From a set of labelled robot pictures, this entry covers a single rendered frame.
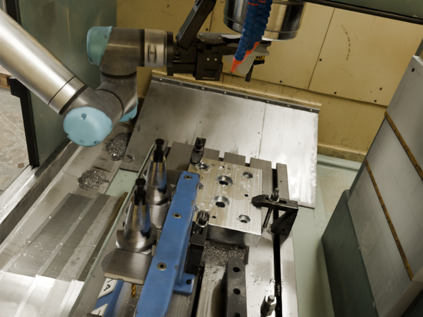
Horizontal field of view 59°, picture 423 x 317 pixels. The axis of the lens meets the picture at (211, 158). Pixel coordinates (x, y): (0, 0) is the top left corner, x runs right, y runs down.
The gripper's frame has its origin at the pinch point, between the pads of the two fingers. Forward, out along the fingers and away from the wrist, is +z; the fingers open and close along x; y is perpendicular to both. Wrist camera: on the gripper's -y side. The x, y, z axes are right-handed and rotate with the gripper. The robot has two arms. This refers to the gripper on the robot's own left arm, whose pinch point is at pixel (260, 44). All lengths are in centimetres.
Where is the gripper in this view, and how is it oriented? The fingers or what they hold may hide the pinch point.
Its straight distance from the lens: 83.3
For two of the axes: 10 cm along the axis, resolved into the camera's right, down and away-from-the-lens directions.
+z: 9.8, 0.0, 1.7
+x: 1.4, 5.8, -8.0
